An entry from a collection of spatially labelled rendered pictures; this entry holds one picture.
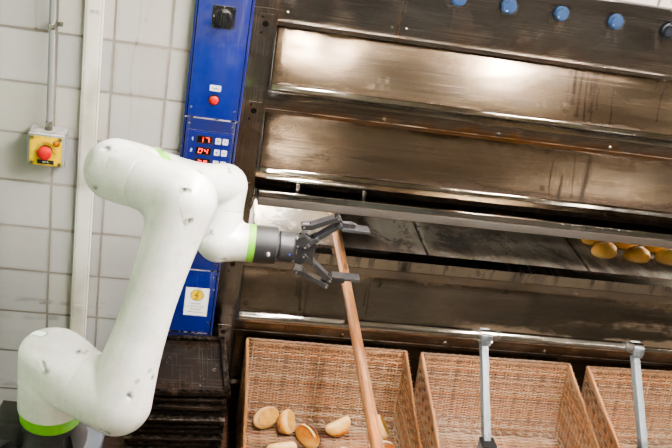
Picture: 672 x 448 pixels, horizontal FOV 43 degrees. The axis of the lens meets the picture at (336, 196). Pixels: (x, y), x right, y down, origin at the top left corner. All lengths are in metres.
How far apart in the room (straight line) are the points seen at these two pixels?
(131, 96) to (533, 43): 1.18
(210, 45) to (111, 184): 0.87
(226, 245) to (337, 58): 0.74
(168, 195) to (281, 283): 1.28
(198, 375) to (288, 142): 0.74
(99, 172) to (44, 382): 0.41
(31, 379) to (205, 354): 1.01
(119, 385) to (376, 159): 1.25
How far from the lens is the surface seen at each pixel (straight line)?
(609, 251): 3.18
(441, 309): 2.90
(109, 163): 1.64
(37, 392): 1.76
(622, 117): 2.76
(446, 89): 2.55
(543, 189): 2.76
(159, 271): 1.58
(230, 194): 1.99
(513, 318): 2.99
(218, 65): 2.43
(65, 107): 2.55
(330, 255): 2.73
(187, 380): 2.56
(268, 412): 2.89
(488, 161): 2.69
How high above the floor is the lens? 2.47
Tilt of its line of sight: 24 degrees down
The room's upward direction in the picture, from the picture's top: 11 degrees clockwise
